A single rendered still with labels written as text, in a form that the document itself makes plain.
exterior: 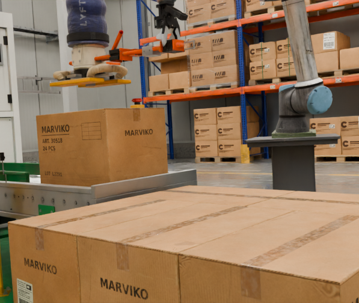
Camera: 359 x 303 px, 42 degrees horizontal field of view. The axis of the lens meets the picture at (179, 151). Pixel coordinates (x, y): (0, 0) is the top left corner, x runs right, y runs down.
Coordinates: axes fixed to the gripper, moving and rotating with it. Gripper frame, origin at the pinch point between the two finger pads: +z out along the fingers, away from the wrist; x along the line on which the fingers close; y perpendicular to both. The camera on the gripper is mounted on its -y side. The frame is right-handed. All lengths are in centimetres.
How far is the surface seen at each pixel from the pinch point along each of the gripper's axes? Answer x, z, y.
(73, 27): 12, -17, 57
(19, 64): -482, -142, 948
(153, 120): -9.9, 33.7, 23.9
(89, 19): 7, -20, 50
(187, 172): -25, 62, 16
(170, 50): 4.0, 2.9, -2.5
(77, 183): 21, 63, 49
